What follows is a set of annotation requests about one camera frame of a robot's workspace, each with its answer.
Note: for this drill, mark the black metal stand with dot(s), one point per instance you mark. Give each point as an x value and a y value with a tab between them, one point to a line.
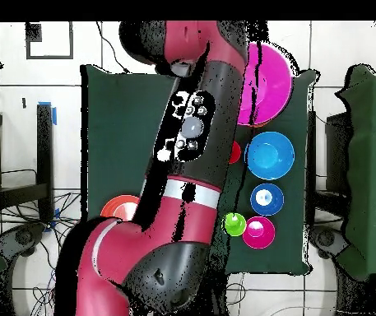
311	148
44	148

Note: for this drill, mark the dark green tablecloth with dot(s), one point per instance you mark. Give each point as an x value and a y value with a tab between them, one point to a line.
115	131

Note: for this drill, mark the small orange ridged bowl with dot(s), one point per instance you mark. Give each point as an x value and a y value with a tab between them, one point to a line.
255	125

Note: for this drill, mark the black square floor frame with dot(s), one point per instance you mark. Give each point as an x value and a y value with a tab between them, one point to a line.
49	57

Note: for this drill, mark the large orange bowl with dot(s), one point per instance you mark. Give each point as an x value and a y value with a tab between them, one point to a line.
115	207

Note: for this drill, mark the small pink-red bowl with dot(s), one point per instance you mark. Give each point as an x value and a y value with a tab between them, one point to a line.
258	238

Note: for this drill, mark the black floor stand base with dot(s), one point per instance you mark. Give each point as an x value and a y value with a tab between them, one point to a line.
325	238
23	237

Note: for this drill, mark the blue tape strip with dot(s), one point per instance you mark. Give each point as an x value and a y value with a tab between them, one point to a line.
54	115

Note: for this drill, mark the red cup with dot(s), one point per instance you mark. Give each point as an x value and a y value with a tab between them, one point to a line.
235	152

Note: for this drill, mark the large pink bowl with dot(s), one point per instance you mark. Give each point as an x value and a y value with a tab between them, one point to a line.
273	85

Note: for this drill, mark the small dark blue bowl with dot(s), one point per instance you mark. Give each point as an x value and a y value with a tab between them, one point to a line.
256	204

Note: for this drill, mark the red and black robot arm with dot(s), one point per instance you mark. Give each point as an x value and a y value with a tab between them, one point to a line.
187	223

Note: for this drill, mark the large blue bowl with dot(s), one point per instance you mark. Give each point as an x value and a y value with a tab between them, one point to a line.
270	155

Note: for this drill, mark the green cup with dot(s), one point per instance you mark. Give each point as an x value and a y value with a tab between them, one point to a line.
235	227

